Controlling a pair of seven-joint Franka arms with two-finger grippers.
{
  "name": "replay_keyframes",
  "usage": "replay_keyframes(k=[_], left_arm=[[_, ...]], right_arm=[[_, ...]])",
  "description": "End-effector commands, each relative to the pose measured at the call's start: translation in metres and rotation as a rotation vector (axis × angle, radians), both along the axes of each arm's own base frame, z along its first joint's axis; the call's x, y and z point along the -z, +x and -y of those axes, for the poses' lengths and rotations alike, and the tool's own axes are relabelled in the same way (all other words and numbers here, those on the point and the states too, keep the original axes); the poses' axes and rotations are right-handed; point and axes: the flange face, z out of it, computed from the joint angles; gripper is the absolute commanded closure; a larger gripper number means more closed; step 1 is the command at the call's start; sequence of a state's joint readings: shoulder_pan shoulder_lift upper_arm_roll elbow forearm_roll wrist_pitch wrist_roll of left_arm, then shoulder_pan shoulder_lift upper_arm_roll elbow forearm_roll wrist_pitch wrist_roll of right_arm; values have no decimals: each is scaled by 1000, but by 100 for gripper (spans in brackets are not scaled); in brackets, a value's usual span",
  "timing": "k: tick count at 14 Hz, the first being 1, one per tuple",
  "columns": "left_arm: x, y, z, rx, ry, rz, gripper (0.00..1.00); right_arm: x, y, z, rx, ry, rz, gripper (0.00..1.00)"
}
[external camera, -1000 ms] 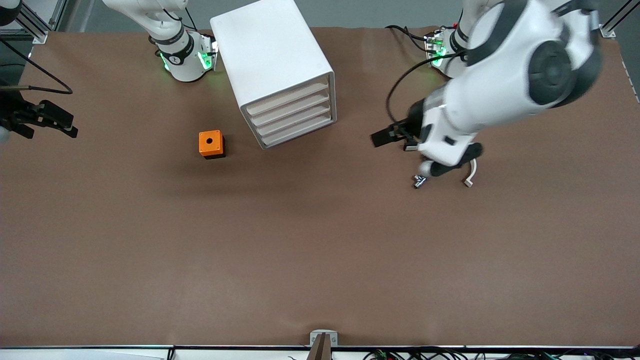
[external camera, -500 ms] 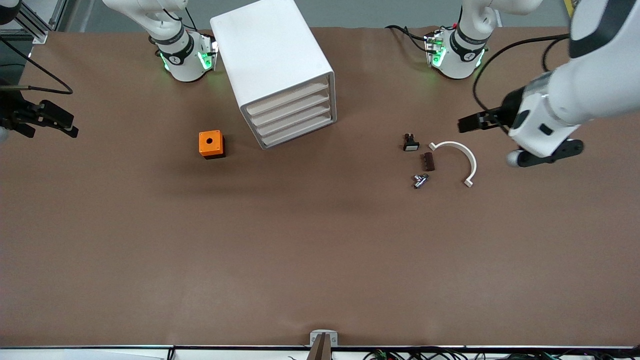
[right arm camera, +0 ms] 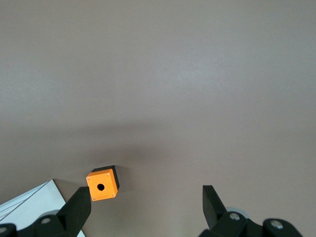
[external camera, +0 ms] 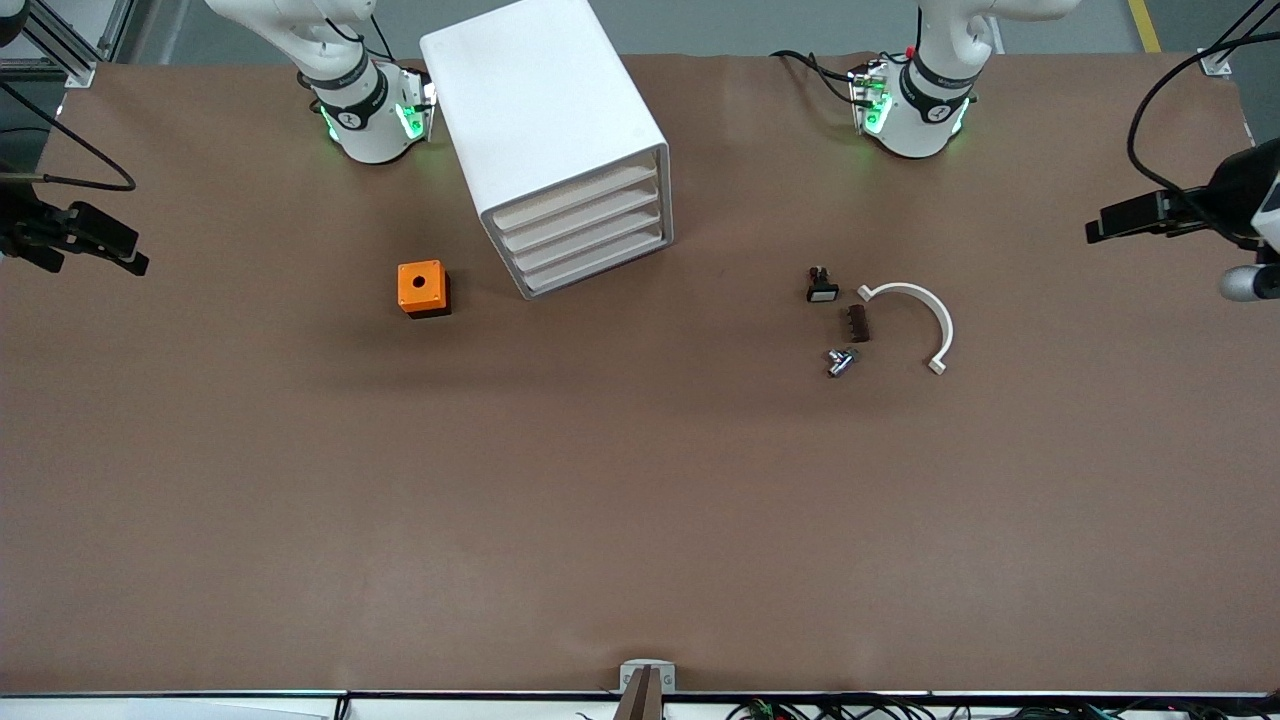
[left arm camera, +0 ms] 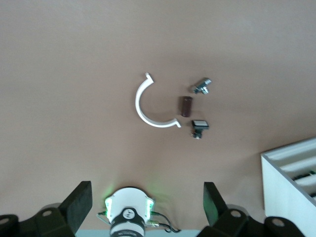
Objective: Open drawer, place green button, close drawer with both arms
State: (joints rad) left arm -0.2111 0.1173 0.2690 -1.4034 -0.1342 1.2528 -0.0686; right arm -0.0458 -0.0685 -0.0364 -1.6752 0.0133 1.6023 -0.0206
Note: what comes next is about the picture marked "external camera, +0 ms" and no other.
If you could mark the silver metal fitting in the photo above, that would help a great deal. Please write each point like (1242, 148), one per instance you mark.
(840, 363)

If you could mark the orange button enclosure box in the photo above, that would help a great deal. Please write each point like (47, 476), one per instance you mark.
(420, 285)

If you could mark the white curved plastic bracket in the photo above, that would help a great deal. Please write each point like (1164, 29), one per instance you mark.
(905, 288)

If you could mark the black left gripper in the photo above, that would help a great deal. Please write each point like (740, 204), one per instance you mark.
(1234, 190)

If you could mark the white plastic drawer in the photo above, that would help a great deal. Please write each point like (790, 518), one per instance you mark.
(575, 197)
(582, 242)
(588, 265)
(578, 219)

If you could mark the black switch with white cap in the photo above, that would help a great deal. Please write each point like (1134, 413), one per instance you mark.
(822, 290)

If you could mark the grey table edge bracket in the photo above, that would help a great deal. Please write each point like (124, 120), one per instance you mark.
(648, 678)

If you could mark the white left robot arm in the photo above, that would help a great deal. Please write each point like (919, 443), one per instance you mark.
(920, 110)

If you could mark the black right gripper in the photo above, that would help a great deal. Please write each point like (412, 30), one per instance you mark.
(20, 222)

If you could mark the white drawer cabinet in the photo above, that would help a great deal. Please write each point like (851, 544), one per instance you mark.
(540, 100)

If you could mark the aluminium frame post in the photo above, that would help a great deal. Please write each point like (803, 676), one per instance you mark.
(1235, 40)
(60, 40)

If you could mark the brown terminal block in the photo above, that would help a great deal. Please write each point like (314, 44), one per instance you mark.
(855, 325)

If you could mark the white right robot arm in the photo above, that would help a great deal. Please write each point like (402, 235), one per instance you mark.
(360, 110)

